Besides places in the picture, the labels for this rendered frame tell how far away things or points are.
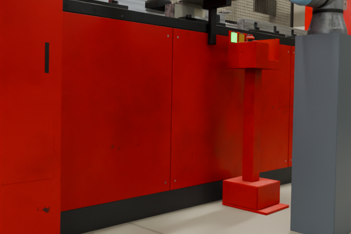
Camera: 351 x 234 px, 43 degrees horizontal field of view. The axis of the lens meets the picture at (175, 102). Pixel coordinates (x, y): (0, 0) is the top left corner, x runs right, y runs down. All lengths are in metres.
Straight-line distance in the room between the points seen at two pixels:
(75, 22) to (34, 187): 0.61
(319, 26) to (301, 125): 0.39
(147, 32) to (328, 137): 0.84
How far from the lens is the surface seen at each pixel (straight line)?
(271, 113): 2.57
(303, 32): 3.11
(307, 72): 1.78
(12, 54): 1.46
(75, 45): 1.68
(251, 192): 2.09
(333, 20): 1.81
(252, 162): 2.14
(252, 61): 2.05
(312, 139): 1.77
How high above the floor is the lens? 0.55
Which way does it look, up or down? 2 degrees down
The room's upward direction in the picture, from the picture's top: 1 degrees clockwise
